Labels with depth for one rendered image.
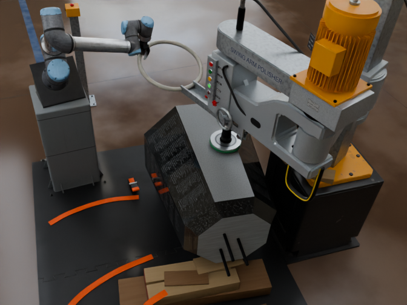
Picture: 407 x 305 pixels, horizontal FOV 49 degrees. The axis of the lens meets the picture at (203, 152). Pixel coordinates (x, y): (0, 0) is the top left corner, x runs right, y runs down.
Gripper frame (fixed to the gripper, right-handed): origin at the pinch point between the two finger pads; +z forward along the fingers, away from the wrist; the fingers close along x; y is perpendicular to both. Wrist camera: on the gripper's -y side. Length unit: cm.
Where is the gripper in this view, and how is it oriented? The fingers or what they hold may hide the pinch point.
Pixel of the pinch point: (142, 55)
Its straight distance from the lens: 342.2
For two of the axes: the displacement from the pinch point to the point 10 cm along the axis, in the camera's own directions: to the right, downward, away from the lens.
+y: -4.0, 7.1, -5.8
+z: -2.5, 5.2, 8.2
